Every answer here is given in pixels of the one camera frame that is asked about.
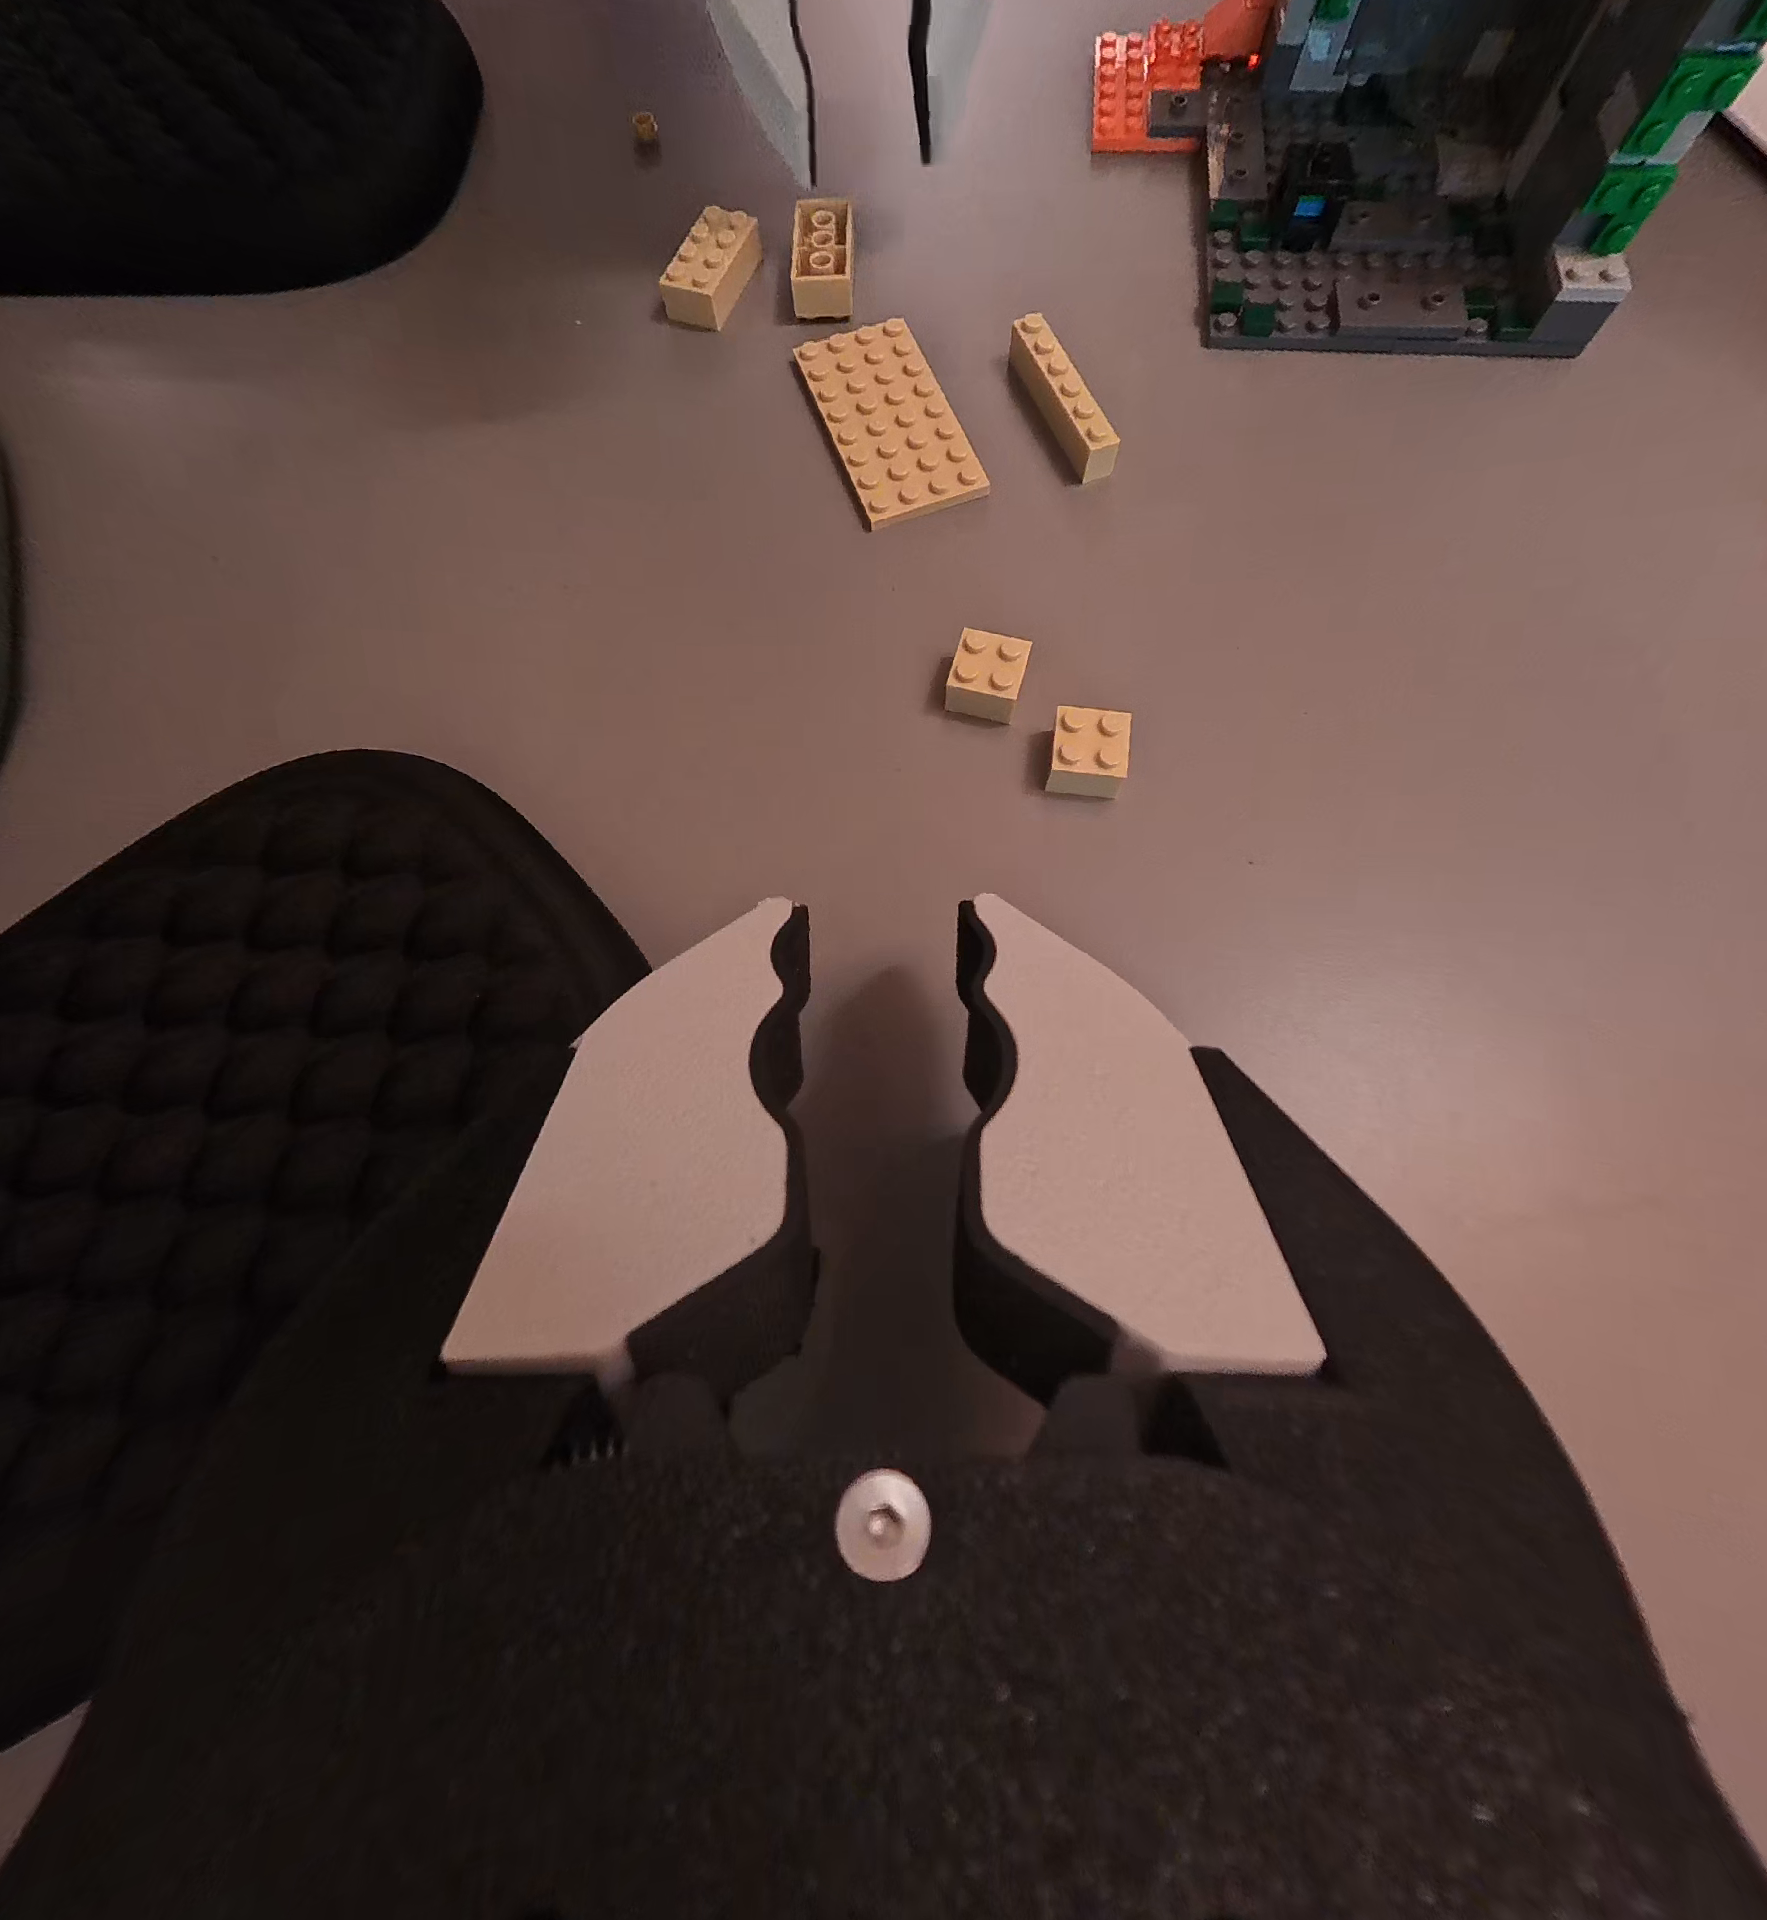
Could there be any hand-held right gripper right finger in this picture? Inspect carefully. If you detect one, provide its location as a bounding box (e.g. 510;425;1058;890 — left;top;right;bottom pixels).
955;893;1330;1419

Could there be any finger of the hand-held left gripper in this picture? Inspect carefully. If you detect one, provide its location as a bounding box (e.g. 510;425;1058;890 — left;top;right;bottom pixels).
906;0;997;166
707;0;823;195

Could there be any grey desk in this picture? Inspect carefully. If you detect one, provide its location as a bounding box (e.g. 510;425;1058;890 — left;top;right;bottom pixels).
0;0;1767;1920

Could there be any tan square brick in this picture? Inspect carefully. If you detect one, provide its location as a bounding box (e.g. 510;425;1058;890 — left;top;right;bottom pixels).
945;626;1036;724
1043;704;1136;800

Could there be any tan rectangular brick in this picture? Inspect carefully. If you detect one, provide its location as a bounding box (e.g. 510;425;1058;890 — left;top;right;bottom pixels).
790;197;857;321
660;205;761;333

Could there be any wide tan studded plate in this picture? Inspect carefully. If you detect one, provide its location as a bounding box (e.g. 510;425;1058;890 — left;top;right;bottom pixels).
790;316;993;532

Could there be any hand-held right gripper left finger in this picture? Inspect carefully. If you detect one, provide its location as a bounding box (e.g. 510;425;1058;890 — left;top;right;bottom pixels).
439;897;823;1419

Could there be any narrow tan plate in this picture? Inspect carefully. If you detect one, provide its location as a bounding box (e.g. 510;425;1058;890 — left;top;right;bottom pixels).
1007;310;1123;484

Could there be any toy brick building model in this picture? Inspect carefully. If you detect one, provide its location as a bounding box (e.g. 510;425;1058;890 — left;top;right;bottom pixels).
1090;0;1767;359

